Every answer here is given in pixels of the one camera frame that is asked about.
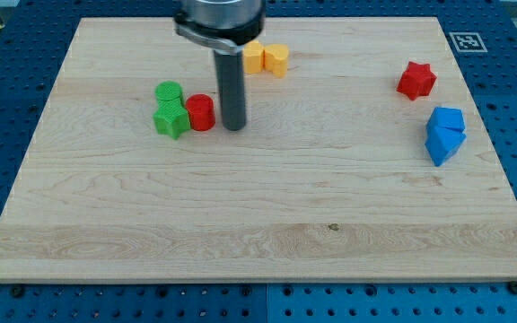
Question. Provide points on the green cylinder block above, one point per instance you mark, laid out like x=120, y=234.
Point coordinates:
x=167, y=91

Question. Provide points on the red cylinder block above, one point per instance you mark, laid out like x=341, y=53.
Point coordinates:
x=201, y=112

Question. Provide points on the yellow hexagon block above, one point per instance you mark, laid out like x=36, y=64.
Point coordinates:
x=253, y=57

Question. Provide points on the black board clamp bolt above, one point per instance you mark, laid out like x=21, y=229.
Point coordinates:
x=512, y=287
x=17, y=291

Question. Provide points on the green star block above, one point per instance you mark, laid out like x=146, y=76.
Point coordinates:
x=171, y=118

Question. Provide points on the red star block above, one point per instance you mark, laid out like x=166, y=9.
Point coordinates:
x=416, y=81

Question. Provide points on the blue cube block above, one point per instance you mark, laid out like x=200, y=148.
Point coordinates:
x=448, y=118

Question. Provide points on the yellow heart block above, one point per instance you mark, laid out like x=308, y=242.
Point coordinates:
x=276, y=59

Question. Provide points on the black board clamp bolt left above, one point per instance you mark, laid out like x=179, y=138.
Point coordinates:
x=17, y=291

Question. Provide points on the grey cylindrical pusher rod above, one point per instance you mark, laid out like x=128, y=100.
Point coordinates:
x=231, y=90

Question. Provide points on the blue triangle block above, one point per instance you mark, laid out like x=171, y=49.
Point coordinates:
x=442, y=143

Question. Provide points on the black board clamp bolt right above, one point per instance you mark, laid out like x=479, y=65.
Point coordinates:
x=512, y=287

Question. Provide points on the white fiducial marker tag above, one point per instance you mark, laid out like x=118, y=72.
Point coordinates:
x=467, y=42

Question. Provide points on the light wooden board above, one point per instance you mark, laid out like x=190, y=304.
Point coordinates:
x=329, y=181

